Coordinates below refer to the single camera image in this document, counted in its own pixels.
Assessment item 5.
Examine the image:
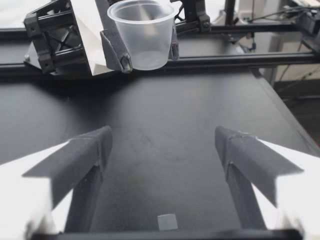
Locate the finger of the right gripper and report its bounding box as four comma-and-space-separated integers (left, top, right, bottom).
167, 24, 180, 62
69, 0, 134, 77

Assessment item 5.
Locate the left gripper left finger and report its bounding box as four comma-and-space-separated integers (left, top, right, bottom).
0, 125, 113, 240

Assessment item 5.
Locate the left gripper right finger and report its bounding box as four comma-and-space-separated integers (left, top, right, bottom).
214, 125, 320, 240

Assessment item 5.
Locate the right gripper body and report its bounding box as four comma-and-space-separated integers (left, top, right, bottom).
23, 0, 92, 76

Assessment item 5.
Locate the small clear plastic cup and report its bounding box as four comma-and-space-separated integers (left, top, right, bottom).
106, 0, 176, 71

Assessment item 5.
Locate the black frame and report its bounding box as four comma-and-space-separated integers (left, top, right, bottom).
0, 0, 320, 76

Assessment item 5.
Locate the black cable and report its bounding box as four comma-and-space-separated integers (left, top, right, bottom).
246, 5, 302, 23

